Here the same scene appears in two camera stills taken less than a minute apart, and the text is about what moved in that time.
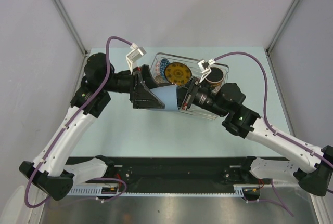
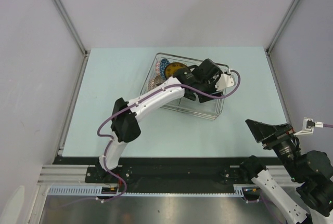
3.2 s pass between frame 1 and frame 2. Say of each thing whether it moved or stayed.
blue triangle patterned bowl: stayed
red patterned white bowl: stayed
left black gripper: moved
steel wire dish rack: stayed
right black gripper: moved
